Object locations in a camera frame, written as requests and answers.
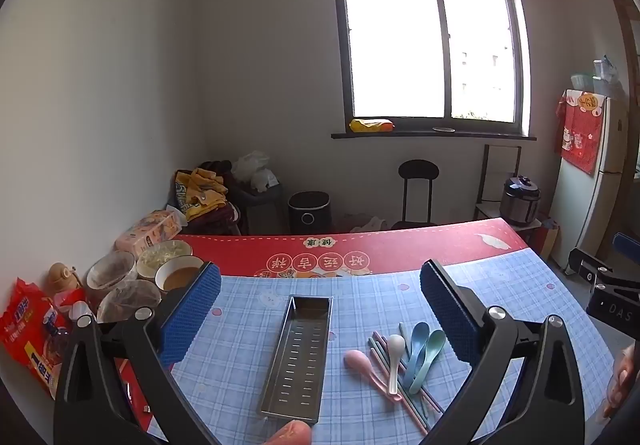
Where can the white spoon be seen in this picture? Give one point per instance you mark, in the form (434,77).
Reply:
(396,344)

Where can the person's right hand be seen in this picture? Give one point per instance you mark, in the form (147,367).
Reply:
(620,375)

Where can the blue spoon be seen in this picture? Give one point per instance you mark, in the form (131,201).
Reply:
(420,335)

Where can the red printed cloth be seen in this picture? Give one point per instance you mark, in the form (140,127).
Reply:
(580,140)

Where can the green spoon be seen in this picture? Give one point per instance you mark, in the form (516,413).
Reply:
(435,342)

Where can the dark red clothes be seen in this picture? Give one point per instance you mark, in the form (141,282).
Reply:
(220,220)

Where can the white cloth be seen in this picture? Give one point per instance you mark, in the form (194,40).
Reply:
(367,225)

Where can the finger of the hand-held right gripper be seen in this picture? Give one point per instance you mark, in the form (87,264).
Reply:
(590,264)
(627,244)

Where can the person's left hand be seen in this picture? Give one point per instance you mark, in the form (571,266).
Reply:
(292,434)

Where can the plastic wrapped bowl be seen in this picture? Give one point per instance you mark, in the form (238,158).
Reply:
(110,272)

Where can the red noodle packet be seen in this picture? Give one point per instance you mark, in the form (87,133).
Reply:
(30,335)

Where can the wooden door frame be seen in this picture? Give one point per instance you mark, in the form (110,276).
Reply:
(627,25)

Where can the black air fryer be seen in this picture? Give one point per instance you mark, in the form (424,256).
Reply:
(309,212)

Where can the black stool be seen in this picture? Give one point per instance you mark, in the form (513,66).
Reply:
(419,170)

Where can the orange tissue pack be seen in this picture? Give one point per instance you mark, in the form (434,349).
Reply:
(150,232)

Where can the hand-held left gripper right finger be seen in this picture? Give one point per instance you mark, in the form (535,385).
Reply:
(445,310)

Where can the perforated metal utensil tray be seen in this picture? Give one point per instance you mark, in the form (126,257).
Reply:
(295,365)

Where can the black frame rack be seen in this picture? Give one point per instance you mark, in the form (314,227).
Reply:
(486,175)

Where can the bowl of brown soup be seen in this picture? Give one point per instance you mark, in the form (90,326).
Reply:
(180,277)

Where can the pink spoon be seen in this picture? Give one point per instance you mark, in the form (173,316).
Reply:
(357,361)

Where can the grey bin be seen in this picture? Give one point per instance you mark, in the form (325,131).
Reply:
(260,210)

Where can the white fridge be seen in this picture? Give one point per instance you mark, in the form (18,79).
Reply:
(580,205)

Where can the green plastic basin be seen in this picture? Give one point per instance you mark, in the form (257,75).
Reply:
(582,81)

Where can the yellow printed clothes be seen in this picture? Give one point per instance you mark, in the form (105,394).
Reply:
(200,190)

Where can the clear plastic container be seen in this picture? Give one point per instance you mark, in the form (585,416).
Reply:
(606,75)

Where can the white plastic bag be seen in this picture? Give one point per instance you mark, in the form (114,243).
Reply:
(255,170)

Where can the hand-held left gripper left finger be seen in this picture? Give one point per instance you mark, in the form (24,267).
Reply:
(192,310)

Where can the red printed table mat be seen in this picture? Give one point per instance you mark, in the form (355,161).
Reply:
(400,245)

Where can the small shallow dish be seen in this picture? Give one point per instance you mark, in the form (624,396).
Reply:
(444,129)

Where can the dark framed window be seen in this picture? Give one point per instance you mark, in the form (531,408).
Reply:
(390,25)

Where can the blue plaid table mat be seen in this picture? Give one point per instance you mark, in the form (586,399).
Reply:
(350,305)

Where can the clear covered bowl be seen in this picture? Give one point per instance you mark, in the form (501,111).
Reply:
(127,300)

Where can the bowl of shredded food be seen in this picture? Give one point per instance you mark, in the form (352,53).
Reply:
(162,257)

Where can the cardboard box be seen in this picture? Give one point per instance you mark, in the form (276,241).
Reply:
(547,237)

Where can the yellow bag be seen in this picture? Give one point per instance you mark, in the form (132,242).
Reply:
(372,125)

